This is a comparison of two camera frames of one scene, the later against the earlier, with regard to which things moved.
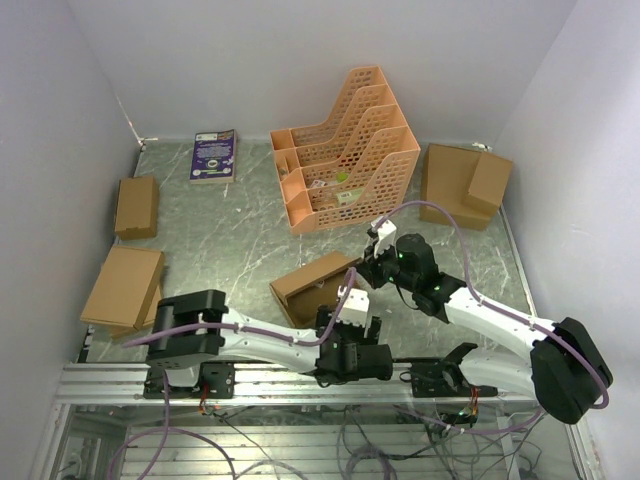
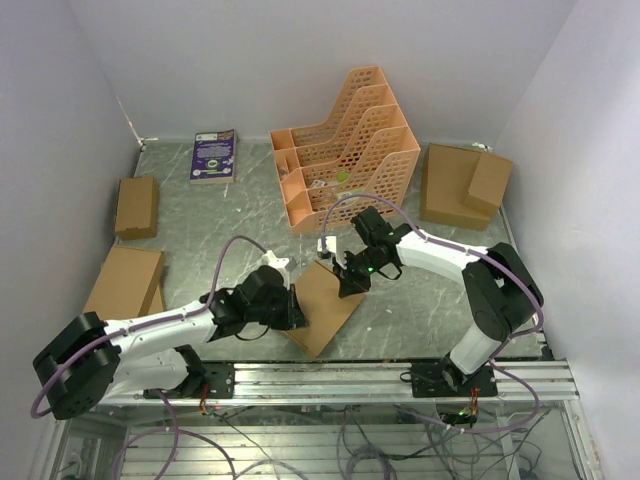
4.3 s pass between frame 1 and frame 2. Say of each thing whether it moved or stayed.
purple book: stayed
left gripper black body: moved
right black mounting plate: stayed
